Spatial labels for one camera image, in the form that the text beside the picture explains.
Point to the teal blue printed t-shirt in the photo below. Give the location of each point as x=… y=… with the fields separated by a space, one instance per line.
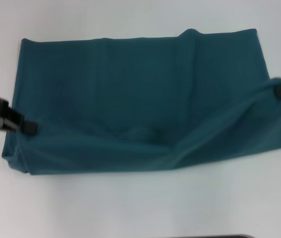
x=130 y=99

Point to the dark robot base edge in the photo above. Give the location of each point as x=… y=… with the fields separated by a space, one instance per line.
x=209 y=236

